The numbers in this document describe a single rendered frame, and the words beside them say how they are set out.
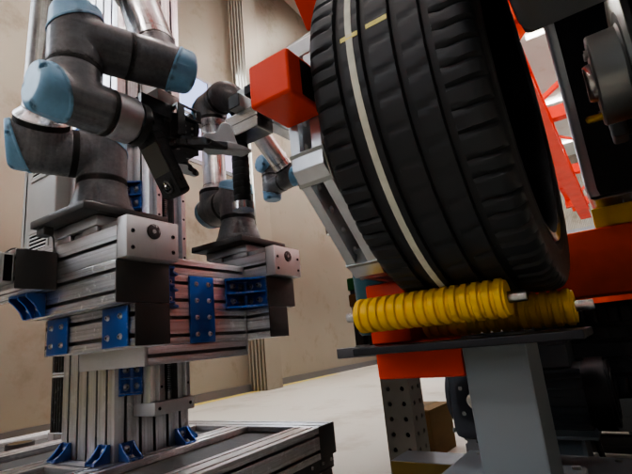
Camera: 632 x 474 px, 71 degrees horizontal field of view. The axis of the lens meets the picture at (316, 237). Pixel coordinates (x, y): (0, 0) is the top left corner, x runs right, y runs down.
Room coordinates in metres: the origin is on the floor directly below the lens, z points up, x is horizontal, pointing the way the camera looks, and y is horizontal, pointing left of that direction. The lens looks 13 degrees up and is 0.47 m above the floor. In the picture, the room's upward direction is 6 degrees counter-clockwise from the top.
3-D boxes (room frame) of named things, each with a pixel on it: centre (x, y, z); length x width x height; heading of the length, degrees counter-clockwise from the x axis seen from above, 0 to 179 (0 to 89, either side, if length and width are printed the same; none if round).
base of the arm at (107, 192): (1.04, 0.52, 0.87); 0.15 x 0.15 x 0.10
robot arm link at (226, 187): (1.47, 0.27, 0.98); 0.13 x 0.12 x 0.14; 44
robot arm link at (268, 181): (1.73, 0.15, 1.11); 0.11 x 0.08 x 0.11; 44
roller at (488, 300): (0.71, -0.16, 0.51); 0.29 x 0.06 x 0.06; 56
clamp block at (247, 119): (0.84, 0.12, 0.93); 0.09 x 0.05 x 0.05; 56
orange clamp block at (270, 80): (0.61, 0.02, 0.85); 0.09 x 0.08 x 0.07; 146
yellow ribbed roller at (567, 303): (0.77, -0.29, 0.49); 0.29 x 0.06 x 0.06; 56
